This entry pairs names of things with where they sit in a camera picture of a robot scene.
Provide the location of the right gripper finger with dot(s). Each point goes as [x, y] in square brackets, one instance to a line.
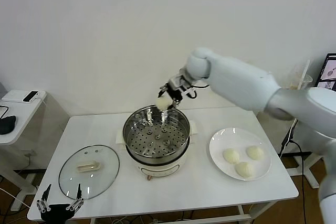
[177, 101]
[161, 91]

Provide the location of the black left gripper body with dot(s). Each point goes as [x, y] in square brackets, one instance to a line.
[59, 213]

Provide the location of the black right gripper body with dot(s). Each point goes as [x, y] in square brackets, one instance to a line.
[177, 83]

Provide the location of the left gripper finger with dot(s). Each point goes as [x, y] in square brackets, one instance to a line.
[44, 200]
[77, 200]

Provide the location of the white steamed baozi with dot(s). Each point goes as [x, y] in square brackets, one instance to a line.
[255, 152]
[245, 170]
[231, 155]
[163, 102]

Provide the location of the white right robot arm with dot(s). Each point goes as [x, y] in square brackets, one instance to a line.
[236, 82]

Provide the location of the stainless steel steamer basket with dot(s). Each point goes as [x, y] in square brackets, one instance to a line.
[157, 140]

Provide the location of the white electric cooker base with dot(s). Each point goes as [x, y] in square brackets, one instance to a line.
[157, 171]

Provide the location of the white round plate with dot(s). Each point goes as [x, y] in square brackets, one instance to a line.
[220, 161]

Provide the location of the white side table rounded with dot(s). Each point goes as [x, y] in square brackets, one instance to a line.
[23, 121]

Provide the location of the black computer mouse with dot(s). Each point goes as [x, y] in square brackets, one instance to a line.
[6, 125]

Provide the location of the black smartphone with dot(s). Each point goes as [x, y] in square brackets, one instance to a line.
[31, 96]

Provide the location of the flat white box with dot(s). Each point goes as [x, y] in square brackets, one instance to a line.
[13, 96]

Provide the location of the clear plastic drink cup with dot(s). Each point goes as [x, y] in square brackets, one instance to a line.
[294, 82]

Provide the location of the white drinking straw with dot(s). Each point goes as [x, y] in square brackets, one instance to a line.
[305, 72]

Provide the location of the white side table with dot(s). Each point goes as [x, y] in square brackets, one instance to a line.
[312, 171]

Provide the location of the grey laptop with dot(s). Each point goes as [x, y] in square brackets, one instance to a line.
[329, 72]

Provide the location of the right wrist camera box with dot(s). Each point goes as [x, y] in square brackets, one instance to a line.
[189, 92]

